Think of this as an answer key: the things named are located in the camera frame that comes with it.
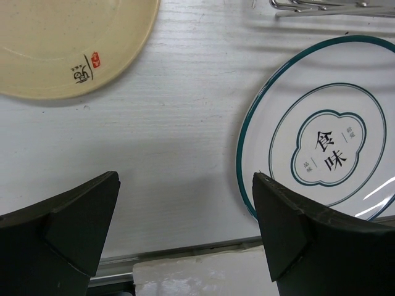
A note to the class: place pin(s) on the cream floral plate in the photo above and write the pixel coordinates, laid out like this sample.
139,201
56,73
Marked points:
63,49

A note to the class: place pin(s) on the wire dish rack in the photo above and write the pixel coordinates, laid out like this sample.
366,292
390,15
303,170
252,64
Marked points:
306,8

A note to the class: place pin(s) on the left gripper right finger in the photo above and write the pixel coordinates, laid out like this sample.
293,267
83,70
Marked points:
312,249

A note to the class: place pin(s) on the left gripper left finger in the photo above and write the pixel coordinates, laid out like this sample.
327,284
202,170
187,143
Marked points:
54,247

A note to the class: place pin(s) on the white plate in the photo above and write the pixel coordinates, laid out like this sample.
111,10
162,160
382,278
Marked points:
323,126

